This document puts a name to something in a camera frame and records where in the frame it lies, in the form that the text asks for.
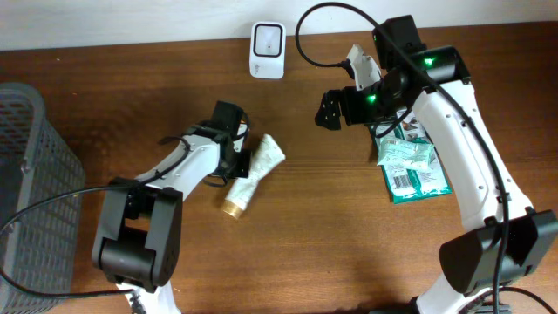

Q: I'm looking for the white cream tube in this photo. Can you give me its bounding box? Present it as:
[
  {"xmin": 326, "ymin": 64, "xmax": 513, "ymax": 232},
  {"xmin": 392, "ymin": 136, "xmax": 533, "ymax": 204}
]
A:
[{"xmin": 222, "ymin": 134, "xmax": 286, "ymax": 219}]

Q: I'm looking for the light green wipes packet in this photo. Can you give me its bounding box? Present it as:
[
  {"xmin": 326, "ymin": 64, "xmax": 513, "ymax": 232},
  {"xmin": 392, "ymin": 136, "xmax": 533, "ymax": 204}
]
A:
[{"xmin": 378, "ymin": 136, "xmax": 434, "ymax": 171}]

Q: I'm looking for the green 3M gloves package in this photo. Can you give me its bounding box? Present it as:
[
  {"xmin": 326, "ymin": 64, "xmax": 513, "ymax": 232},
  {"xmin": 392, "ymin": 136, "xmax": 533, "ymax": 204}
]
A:
[{"xmin": 369, "ymin": 110, "xmax": 452, "ymax": 204}]

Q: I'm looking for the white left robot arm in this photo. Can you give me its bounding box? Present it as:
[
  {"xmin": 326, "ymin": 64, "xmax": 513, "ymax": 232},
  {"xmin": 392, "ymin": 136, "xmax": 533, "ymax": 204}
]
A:
[{"xmin": 92, "ymin": 101, "xmax": 250, "ymax": 313}]

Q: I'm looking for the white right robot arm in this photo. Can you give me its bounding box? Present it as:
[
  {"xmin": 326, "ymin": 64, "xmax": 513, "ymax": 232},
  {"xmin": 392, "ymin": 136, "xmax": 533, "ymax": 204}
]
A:
[{"xmin": 315, "ymin": 16, "xmax": 557, "ymax": 313}]

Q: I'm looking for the white barcode scanner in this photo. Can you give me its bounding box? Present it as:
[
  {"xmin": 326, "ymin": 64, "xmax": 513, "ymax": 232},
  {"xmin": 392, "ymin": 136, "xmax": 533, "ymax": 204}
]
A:
[{"xmin": 249, "ymin": 21, "xmax": 286, "ymax": 79}]

